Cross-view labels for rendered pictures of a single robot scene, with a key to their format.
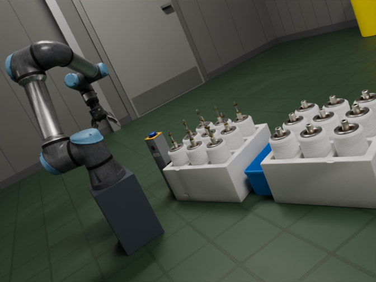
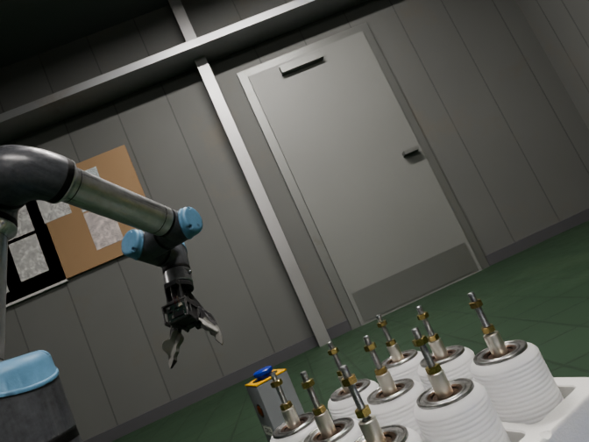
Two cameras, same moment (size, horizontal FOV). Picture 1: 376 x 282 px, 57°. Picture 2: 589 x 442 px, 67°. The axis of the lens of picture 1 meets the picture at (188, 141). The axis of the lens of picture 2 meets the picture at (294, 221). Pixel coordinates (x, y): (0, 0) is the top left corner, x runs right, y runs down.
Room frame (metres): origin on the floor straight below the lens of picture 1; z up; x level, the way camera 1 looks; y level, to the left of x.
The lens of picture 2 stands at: (0.88, -0.25, 0.45)
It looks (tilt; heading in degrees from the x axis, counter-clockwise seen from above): 8 degrees up; 14
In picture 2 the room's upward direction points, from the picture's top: 24 degrees counter-clockwise
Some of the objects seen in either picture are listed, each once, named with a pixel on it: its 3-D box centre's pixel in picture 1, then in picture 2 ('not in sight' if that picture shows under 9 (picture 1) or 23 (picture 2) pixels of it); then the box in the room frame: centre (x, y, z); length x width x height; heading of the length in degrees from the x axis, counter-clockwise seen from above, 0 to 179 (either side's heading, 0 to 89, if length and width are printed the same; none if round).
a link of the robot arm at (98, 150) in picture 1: (89, 146); (15, 402); (1.40, 0.38, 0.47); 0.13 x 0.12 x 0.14; 80
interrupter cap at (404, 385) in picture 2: (208, 133); (390, 391); (1.57, -0.10, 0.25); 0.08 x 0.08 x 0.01
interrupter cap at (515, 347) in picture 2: (240, 118); (500, 352); (1.57, -0.27, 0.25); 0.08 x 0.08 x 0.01
